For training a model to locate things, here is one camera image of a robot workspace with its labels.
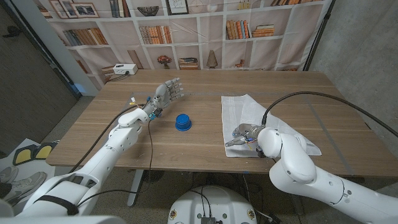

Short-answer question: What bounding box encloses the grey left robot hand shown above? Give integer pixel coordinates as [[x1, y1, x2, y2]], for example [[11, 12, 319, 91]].
[[143, 77, 185, 116]]

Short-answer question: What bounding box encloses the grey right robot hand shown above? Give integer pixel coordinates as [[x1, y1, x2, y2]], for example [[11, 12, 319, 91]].
[[224, 123, 265, 147]]

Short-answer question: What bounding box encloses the white cloth napkin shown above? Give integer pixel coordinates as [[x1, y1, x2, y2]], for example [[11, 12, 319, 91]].
[[220, 94, 323, 158]]

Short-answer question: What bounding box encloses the blue plastic lid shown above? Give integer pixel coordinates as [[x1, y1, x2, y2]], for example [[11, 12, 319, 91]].
[[174, 113, 193, 132]]

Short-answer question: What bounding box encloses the white power strip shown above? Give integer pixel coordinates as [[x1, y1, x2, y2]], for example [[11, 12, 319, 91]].
[[112, 63, 139, 76]]

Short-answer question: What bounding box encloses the printed bookshelf backdrop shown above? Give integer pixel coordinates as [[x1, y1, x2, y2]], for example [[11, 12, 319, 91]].
[[30, 0, 336, 91]]

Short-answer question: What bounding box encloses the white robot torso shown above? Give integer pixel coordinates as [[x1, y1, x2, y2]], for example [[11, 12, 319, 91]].
[[167, 185, 258, 224]]

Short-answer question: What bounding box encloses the grey table leg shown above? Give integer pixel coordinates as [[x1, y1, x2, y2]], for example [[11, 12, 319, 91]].
[[289, 194, 307, 216], [127, 169, 146, 208]]

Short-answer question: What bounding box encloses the black backdrop stand pole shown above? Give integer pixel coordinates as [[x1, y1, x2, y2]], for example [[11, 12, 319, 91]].
[[303, 0, 336, 72]]

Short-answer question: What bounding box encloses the yellow black floor pad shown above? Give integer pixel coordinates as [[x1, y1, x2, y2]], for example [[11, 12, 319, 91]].
[[12, 144, 37, 166], [34, 142, 58, 160]]

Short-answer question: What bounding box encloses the white floor sheet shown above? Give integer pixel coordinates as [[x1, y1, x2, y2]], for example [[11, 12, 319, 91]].
[[0, 138, 58, 215]]

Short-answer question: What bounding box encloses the grey sneaker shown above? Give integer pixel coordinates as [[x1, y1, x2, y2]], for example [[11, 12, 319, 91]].
[[0, 166, 19, 184], [1, 171, 48, 203]]

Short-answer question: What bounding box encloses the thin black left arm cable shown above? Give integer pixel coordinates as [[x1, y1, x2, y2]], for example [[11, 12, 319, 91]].
[[76, 119, 154, 207]]

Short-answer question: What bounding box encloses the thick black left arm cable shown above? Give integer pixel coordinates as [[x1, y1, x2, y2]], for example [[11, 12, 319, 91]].
[[68, 104, 146, 174]]

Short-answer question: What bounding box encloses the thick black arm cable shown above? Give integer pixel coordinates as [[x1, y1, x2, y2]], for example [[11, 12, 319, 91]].
[[68, 104, 146, 174], [261, 91, 398, 138]]

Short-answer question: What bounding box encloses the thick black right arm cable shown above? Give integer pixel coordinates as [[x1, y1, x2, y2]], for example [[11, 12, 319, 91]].
[[261, 91, 398, 138]]

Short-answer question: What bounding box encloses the black door handle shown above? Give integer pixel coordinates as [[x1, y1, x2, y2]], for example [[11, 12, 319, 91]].
[[2, 25, 22, 39]]

